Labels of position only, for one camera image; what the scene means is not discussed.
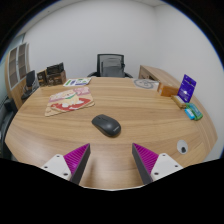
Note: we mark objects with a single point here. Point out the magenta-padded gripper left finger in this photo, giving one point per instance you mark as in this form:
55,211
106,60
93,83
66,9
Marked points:
60,165

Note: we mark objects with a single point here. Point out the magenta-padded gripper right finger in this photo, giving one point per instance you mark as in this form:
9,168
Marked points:
165,165

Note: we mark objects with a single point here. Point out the black computer mouse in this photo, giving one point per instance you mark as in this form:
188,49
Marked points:
106,125

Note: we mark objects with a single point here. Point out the cartoon print mouse pad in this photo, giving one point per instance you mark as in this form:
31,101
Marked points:
68,100

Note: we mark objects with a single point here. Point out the blue box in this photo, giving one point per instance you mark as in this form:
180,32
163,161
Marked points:
189,114

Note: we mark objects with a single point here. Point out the green box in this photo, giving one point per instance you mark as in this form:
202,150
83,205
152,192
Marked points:
195,111

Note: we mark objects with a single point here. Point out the small tan box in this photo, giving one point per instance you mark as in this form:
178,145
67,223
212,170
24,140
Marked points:
178,102

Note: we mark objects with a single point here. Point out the black leather armchair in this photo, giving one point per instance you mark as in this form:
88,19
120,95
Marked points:
6,123

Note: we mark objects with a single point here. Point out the orange box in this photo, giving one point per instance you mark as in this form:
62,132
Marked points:
167,90

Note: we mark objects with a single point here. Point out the purple standing card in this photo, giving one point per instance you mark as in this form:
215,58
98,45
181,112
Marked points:
186,88

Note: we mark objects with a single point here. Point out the white mat with round logo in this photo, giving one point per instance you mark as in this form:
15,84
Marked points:
146,84

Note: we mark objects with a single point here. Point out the white sticker sheet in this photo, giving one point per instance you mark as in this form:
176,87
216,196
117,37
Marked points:
77,81

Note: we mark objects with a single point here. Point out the large brown cardboard box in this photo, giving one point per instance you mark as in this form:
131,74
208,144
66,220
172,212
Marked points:
56,79

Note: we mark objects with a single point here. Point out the small brown cardboard box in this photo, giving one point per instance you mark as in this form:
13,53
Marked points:
41,78

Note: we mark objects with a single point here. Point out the small black chair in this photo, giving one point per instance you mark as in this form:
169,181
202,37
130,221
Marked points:
30,79

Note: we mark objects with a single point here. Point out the wooden side desk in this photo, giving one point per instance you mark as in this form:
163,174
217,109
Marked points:
156,72

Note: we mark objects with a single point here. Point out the black cardboard box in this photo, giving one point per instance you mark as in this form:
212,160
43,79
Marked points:
55,68

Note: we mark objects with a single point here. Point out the wooden shelf unit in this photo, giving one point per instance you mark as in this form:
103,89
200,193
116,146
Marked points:
13,66

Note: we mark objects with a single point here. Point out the grey backpack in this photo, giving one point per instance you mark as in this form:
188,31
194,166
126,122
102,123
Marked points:
112,68

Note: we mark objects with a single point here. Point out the black mesh office chair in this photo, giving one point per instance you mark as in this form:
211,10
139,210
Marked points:
111,56

